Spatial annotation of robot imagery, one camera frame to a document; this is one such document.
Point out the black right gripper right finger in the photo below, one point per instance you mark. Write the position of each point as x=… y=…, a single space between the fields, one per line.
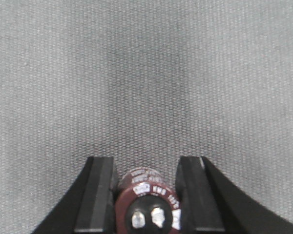
x=212 y=204

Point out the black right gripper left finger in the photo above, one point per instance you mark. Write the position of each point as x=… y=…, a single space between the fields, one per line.
x=88 y=206

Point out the maroon cylindrical capacitor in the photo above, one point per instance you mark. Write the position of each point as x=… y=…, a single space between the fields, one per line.
x=146 y=204

